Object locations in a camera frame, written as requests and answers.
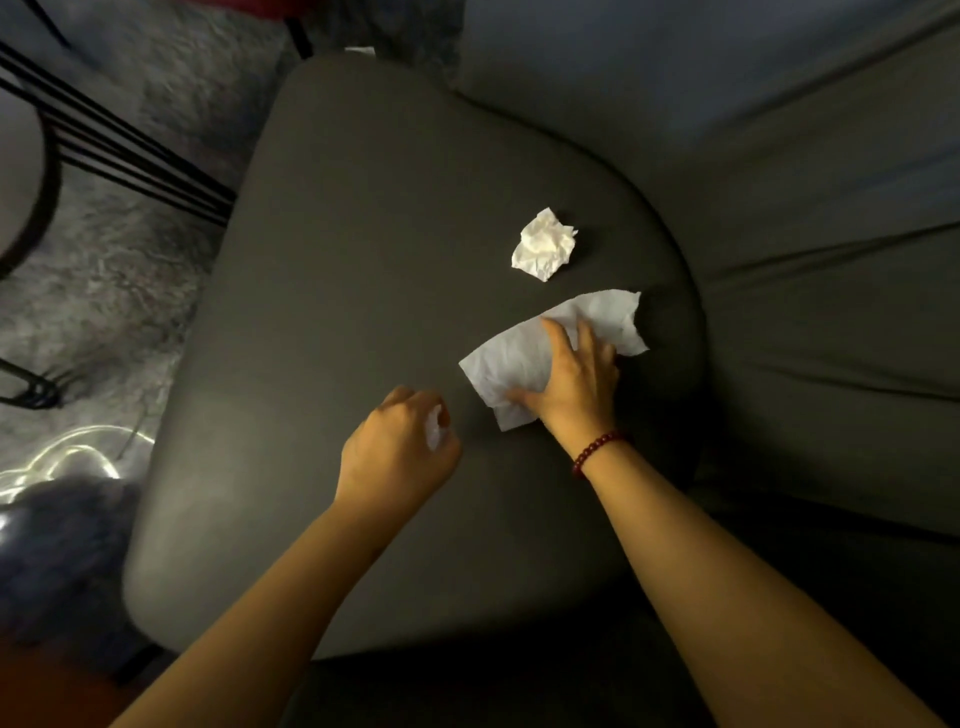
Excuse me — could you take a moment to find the person's right hand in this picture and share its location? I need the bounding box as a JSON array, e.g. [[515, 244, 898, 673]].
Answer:
[[503, 314, 622, 460]]

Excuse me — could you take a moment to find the person's left hand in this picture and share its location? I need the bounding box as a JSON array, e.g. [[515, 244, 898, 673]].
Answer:
[[333, 384, 464, 526]]

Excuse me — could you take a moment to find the person's right forearm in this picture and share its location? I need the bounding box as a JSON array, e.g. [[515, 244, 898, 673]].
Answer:
[[584, 442, 946, 728]]

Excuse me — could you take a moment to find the black leather armchair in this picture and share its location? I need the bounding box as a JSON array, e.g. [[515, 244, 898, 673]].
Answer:
[[122, 0, 960, 728]]

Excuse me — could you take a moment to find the white round table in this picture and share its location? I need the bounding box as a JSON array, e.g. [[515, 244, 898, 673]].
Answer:
[[0, 0, 238, 410]]

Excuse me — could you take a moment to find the red bead bracelet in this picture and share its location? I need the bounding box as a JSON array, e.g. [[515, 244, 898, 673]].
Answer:
[[571, 429, 628, 481]]

